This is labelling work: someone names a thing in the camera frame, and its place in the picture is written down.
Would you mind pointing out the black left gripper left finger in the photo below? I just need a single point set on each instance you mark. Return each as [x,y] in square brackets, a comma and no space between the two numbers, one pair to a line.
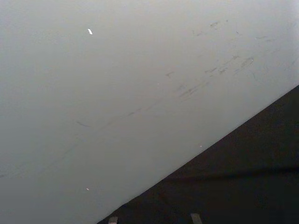
[113,220]

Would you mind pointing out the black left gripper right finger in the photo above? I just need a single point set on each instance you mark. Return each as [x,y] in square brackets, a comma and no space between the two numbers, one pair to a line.
[195,219]

